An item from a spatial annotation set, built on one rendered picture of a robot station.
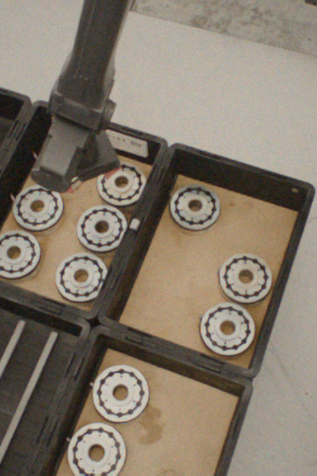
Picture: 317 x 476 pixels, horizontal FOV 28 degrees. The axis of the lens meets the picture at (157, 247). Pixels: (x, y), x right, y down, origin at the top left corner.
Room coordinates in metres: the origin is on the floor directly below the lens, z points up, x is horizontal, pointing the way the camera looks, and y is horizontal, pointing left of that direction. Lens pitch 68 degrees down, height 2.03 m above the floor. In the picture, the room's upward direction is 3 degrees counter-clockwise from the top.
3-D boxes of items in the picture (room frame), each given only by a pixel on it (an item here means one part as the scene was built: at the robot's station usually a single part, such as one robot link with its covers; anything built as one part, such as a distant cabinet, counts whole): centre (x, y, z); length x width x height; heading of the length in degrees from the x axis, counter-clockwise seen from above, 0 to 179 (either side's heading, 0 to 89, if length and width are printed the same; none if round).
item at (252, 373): (0.44, -0.10, 0.92); 0.40 x 0.30 x 0.02; 156
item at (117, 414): (0.20, 0.08, 0.86); 0.10 x 0.10 x 0.01
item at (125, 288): (0.44, -0.10, 0.87); 0.40 x 0.30 x 0.11; 156
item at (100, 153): (0.53, 0.11, 1.17); 0.10 x 0.07 x 0.07; 110
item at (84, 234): (0.53, 0.11, 0.86); 0.10 x 0.10 x 0.01
